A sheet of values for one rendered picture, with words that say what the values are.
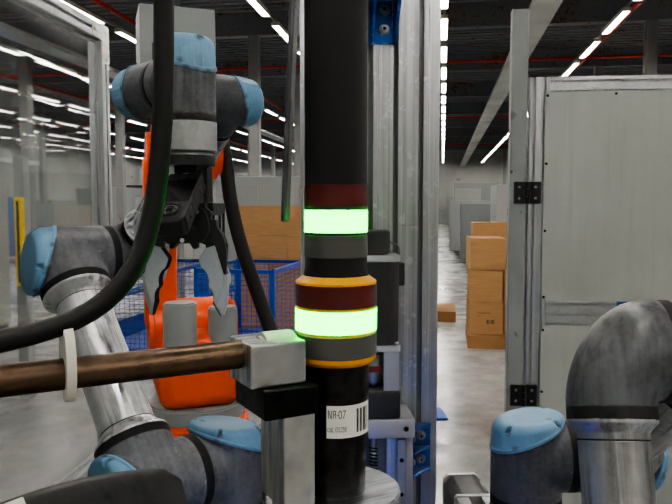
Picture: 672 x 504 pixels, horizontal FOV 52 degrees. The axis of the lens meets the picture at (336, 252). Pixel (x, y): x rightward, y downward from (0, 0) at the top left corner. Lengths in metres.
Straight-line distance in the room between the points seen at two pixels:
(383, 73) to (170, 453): 0.72
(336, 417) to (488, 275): 7.57
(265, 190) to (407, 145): 9.83
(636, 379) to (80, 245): 0.88
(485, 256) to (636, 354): 7.12
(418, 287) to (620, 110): 1.16
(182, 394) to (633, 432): 3.68
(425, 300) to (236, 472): 0.45
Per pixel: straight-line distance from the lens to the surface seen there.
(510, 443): 1.17
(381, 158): 1.24
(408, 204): 1.24
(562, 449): 1.19
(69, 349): 0.32
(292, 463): 0.36
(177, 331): 4.16
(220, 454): 1.11
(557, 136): 2.21
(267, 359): 0.34
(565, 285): 2.22
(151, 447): 1.07
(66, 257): 1.22
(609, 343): 0.81
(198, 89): 0.91
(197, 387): 4.31
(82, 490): 0.52
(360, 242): 0.35
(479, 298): 7.94
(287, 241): 8.40
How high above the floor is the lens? 1.62
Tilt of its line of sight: 4 degrees down
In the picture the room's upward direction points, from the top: straight up
